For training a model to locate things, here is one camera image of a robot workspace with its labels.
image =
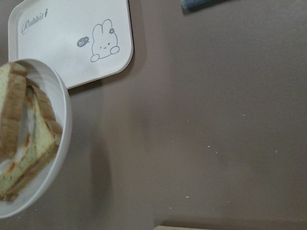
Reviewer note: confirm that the grey folded cloth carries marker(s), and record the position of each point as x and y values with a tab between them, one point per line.
192	5

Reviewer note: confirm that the bread slice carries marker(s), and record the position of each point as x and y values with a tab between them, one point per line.
12	97
45	143

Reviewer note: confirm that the white round plate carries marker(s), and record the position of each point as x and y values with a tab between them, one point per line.
50	82

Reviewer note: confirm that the cream rabbit tray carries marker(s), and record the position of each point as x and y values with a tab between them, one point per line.
82	40

